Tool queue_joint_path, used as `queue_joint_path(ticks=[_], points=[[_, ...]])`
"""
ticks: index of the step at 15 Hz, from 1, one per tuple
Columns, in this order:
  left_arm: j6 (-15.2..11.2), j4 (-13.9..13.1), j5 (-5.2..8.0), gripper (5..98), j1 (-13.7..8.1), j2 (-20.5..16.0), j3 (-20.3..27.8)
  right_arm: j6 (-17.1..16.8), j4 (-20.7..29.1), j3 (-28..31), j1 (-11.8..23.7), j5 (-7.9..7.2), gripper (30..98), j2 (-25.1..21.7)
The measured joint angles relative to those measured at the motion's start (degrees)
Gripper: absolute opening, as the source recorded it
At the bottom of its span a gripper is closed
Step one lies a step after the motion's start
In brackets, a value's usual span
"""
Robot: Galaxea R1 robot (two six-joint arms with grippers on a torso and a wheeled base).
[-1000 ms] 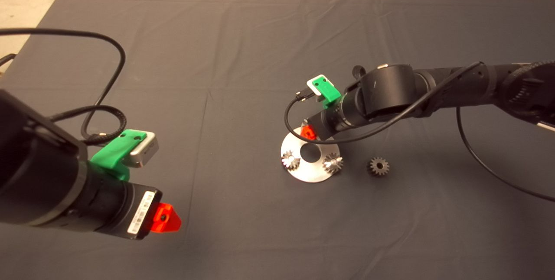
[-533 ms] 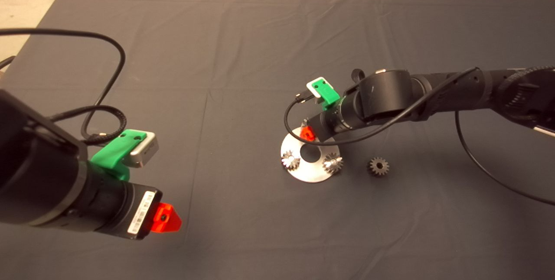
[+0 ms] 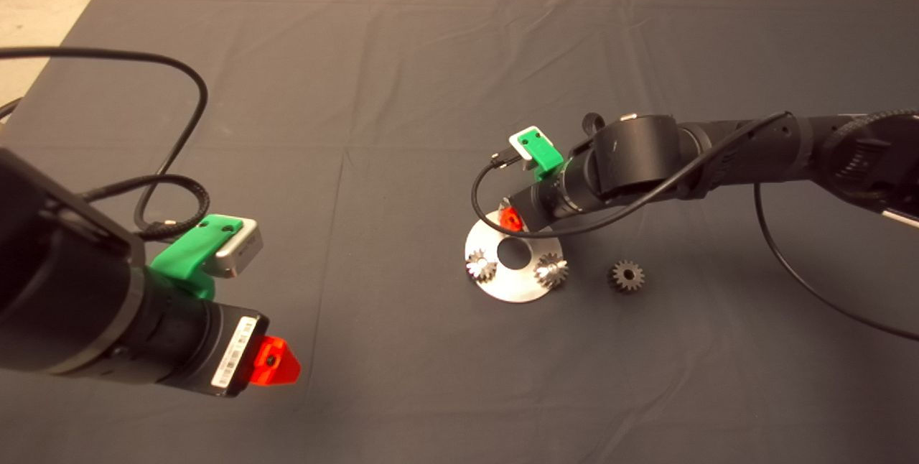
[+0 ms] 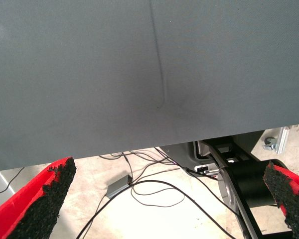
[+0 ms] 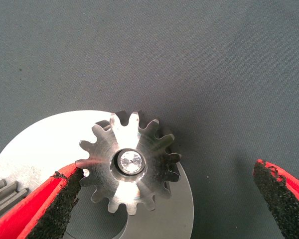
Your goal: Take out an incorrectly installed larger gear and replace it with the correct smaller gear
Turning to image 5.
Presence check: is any large steel gear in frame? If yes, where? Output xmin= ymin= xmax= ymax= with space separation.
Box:
xmin=75 ymin=110 xmax=182 ymax=216

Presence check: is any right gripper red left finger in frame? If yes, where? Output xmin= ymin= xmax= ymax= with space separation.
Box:
xmin=0 ymin=165 xmax=85 ymax=239

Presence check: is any round metal plate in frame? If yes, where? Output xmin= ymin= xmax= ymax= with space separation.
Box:
xmin=0 ymin=110 xmax=194 ymax=239

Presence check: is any dark grey table cloth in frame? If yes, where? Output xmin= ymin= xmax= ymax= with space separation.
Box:
xmin=0 ymin=0 xmax=299 ymax=239

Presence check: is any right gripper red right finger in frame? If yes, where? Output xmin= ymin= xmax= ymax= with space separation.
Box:
xmin=253 ymin=159 xmax=299 ymax=239

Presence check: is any small shiny steel gear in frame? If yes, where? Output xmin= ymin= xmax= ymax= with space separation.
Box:
xmin=0 ymin=179 xmax=29 ymax=221

